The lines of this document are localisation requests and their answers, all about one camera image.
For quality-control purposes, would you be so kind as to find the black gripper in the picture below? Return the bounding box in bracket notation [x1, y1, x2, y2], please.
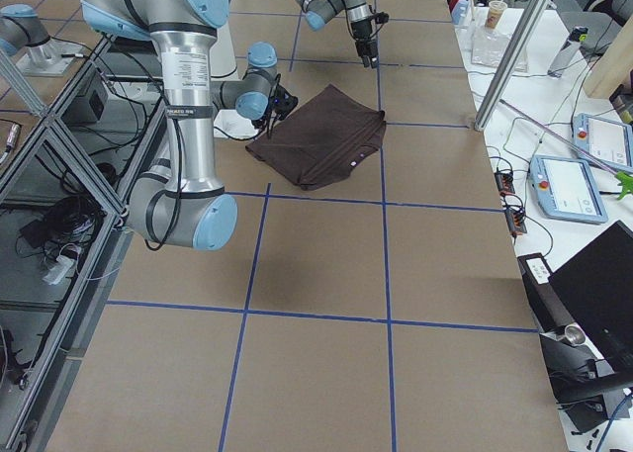
[351, 19, 379, 67]
[272, 89, 299, 119]

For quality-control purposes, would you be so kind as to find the dark brown t-shirt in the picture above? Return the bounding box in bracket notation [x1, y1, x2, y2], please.
[246, 85, 387, 191]

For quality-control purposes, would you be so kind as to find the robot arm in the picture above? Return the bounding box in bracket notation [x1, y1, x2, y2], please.
[294, 0, 389, 69]
[81, 0, 298, 250]

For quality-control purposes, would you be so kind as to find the drink cup with straw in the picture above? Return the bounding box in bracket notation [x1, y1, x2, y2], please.
[485, 0, 507, 30]

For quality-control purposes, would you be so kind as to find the brown paper table cover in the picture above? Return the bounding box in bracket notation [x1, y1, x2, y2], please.
[46, 0, 567, 451]

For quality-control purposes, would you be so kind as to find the near teach pendant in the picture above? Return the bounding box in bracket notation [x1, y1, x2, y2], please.
[529, 155, 608, 225]

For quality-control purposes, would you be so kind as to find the teach pendant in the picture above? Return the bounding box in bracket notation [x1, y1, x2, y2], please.
[529, 155, 608, 225]
[573, 114, 632, 170]

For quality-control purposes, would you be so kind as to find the far teach pendant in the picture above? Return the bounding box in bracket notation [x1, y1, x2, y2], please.
[573, 114, 632, 170]

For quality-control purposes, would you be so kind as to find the reacher grabber stick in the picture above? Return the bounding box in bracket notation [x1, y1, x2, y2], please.
[498, 99, 632, 200]

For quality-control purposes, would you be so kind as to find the black laptop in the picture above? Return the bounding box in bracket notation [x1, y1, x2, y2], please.
[550, 221, 632, 371]

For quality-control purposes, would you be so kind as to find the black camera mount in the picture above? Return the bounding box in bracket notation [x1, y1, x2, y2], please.
[370, 12, 390, 26]

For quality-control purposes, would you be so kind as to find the aluminium frame post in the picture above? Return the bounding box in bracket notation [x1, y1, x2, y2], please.
[474, 0, 550, 132]

